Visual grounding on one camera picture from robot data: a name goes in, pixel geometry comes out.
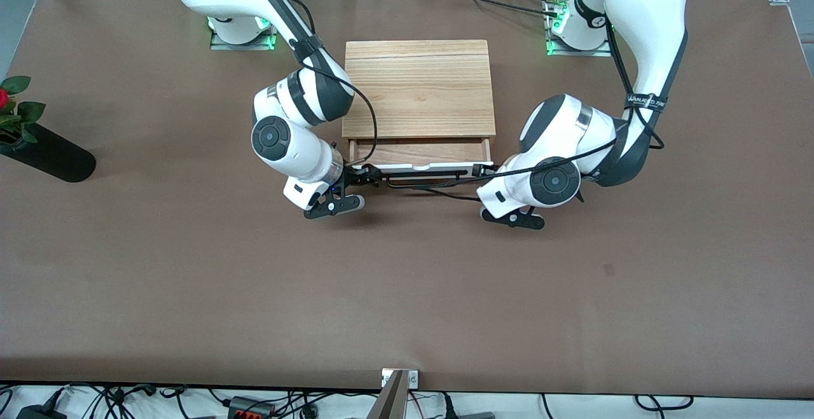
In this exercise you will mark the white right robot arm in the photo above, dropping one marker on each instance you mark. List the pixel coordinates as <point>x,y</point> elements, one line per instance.
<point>299,145</point>

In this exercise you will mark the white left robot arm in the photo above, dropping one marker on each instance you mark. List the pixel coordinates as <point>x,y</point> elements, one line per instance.
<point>642,25</point>

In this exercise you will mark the wooden drawer cabinet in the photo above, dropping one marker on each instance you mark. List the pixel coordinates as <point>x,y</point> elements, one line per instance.
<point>420,88</point>

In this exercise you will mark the grey angled metal bar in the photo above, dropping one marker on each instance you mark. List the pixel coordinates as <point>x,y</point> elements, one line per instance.
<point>389,403</point>

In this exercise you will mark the black floor plug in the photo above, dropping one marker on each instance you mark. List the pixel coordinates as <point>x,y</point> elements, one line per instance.
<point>467,415</point>

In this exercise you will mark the black adapter with orange clips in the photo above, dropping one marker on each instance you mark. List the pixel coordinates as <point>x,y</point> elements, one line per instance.
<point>251,408</point>

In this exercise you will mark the black ribbed vase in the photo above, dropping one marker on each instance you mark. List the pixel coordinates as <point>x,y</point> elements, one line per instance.
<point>57,158</point>

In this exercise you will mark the artificial red rose with leaves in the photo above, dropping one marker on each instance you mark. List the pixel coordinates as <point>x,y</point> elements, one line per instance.
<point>28,112</point>

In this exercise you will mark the black power adapter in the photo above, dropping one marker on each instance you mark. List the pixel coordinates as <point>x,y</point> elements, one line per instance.
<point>38,412</point>

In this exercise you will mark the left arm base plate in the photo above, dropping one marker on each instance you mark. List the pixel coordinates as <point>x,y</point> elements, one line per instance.
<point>553,51</point>

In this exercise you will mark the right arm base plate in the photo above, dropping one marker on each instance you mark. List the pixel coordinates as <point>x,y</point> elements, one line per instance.
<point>219,44</point>

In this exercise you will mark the metal table clamp bracket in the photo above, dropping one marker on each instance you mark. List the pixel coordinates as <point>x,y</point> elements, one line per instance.
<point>412,379</point>

